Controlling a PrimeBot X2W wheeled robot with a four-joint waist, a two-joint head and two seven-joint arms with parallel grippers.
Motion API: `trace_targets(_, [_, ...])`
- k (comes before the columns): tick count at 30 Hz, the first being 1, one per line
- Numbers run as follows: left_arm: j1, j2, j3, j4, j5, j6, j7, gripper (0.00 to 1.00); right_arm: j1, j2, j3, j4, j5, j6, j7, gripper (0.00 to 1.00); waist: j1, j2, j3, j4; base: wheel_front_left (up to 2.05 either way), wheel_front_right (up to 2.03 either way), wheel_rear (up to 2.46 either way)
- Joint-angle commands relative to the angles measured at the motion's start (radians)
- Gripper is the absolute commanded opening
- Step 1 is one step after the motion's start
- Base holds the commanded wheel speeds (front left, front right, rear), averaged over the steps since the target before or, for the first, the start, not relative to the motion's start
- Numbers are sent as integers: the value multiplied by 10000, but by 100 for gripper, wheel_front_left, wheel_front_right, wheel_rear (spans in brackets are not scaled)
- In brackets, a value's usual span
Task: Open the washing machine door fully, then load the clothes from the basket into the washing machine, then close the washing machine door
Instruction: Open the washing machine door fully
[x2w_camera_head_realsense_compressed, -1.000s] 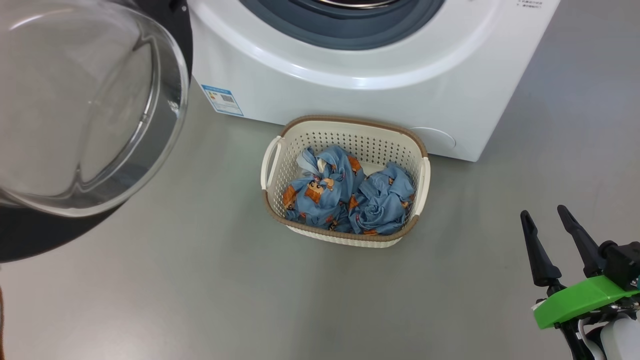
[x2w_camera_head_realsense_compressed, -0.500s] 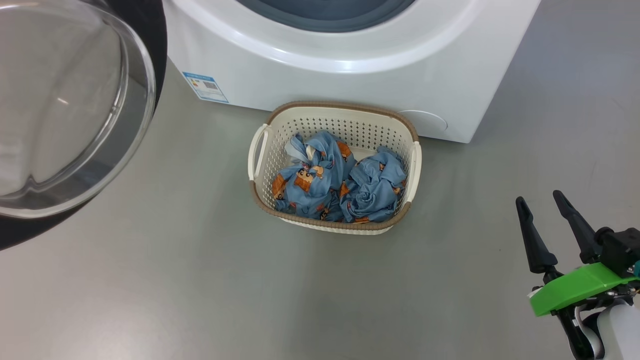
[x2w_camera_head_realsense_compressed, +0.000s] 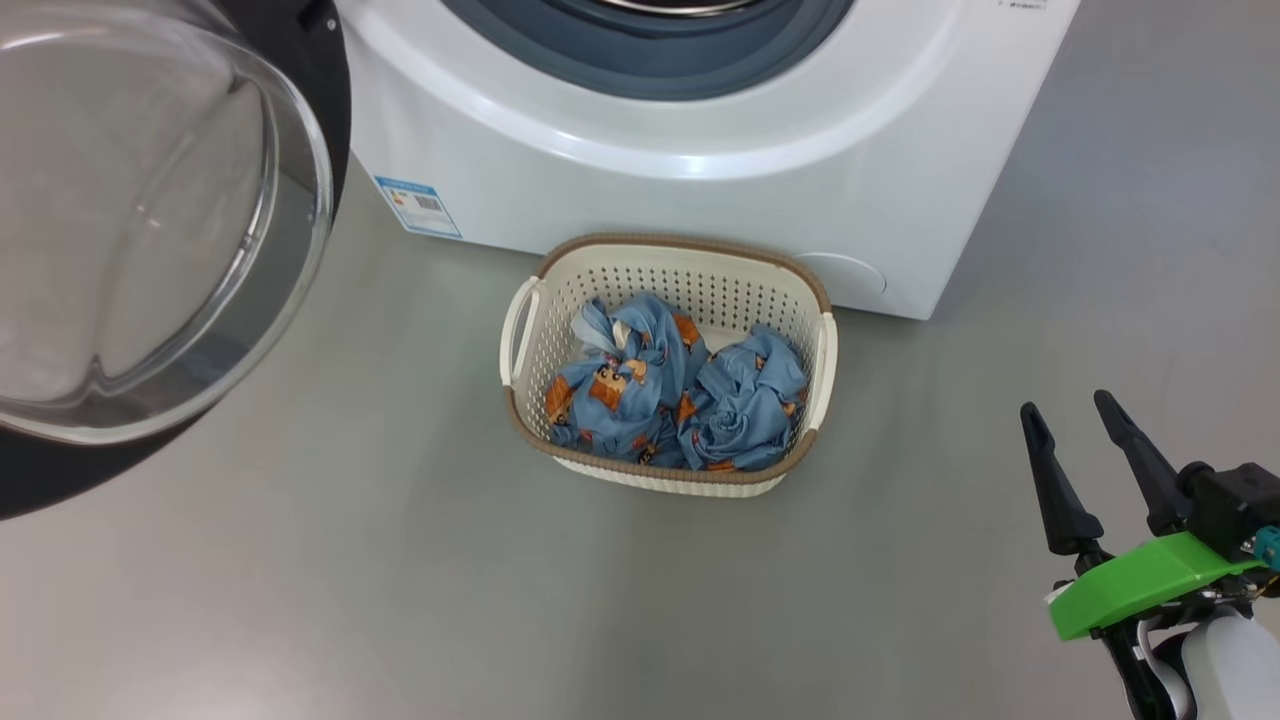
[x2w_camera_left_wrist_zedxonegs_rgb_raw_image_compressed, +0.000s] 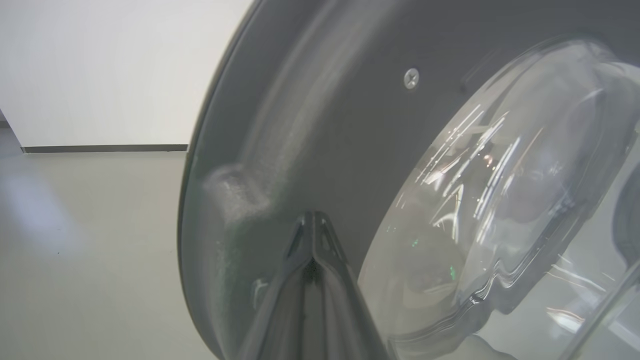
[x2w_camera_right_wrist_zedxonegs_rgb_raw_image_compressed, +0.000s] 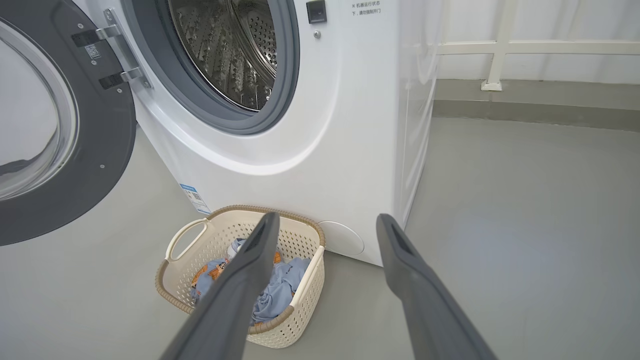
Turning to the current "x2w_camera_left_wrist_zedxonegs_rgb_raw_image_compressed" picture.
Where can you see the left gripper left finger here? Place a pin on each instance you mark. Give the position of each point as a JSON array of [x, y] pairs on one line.
[[280, 310]]

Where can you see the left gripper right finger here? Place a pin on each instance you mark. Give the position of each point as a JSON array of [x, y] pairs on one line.
[[347, 315]]

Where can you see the grey washing machine door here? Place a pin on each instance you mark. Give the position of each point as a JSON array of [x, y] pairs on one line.
[[350, 125]]

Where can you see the silver Phillips screw head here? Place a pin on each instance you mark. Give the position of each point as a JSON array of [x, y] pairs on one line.
[[411, 78]]

